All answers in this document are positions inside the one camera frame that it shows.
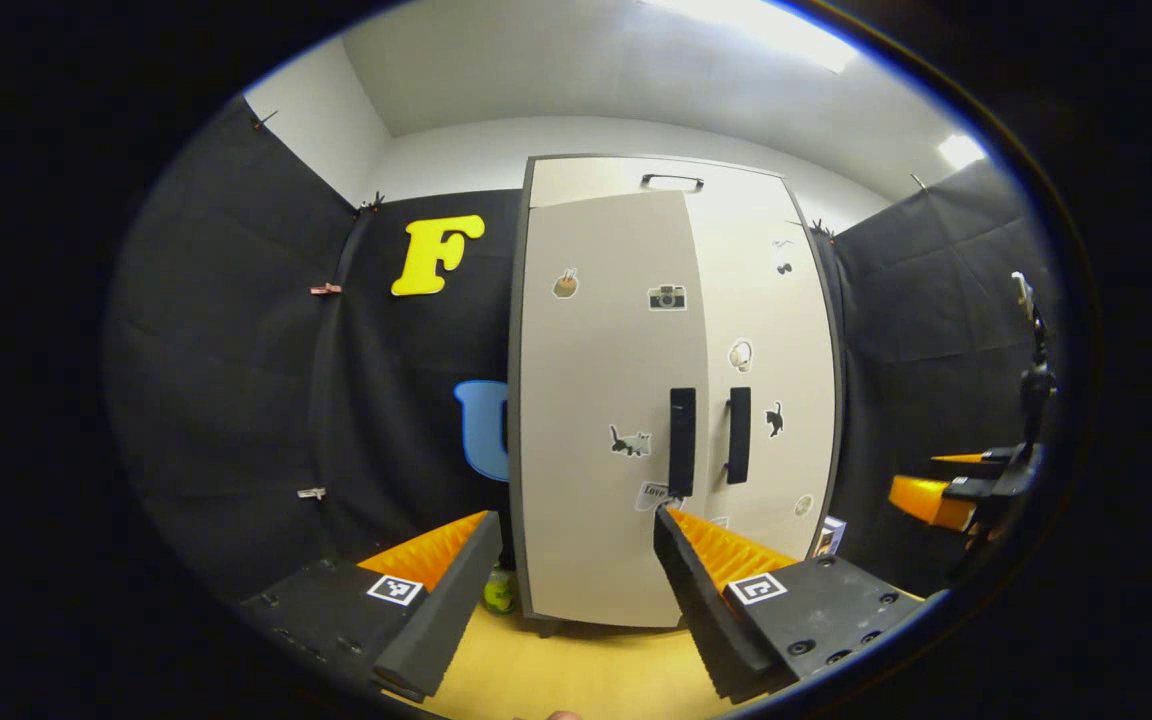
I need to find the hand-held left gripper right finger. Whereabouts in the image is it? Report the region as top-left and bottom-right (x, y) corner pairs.
(653, 505), (927, 704)

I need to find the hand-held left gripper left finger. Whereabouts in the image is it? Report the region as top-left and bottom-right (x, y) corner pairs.
(236, 510), (503, 703)

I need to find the grey shoe cabinet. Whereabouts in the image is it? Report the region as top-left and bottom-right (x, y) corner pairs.
(506, 153), (845, 636)

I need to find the light grey cabinet door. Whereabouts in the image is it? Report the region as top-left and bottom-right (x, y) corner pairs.
(681, 190), (837, 561)
(519, 190), (712, 629)

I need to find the yellow plush toy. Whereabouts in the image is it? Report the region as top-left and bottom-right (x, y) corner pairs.
(482, 565), (519, 615)

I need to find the small ceiling light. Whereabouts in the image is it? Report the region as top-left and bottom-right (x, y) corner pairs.
(939, 133), (987, 171)

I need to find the black backdrop cloth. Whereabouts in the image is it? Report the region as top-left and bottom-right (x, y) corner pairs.
(106, 95), (1062, 601)

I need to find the black door handle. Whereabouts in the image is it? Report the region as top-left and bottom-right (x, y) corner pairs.
(669, 387), (697, 498)
(726, 387), (752, 485)

